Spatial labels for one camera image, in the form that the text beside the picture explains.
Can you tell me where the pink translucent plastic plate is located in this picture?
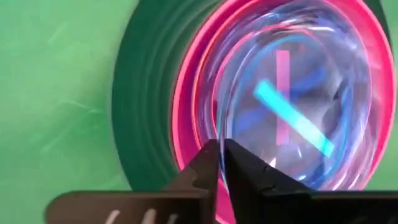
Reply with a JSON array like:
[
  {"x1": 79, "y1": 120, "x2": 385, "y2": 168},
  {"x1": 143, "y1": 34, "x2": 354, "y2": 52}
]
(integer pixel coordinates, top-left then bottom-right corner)
[{"x1": 191, "y1": 0, "x2": 386, "y2": 191}]

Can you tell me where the large green plastic plate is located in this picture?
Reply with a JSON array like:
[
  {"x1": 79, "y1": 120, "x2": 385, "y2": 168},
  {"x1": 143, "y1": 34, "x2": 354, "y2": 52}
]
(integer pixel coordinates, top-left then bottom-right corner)
[{"x1": 111, "y1": 0, "x2": 393, "y2": 192}]

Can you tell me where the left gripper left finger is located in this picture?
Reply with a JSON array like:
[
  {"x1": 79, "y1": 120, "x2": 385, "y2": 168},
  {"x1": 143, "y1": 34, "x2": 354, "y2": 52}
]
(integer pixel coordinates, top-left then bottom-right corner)
[{"x1": 45, "y1": 139, "x2": 220, "y2": 224}]

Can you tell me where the magenta opaque plastic plate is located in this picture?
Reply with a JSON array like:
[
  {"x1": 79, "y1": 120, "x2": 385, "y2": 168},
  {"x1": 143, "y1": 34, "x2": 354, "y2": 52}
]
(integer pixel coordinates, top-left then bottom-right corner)
[{"x1": 172, "y1": 0, "x2": 397, "y2": 224}]

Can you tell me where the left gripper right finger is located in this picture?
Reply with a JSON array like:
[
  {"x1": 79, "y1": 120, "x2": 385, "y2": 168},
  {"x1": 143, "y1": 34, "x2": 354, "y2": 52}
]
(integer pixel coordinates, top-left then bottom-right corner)
[{"x1": 223, "y1": 139, "x2": 398, "y2": 224}]

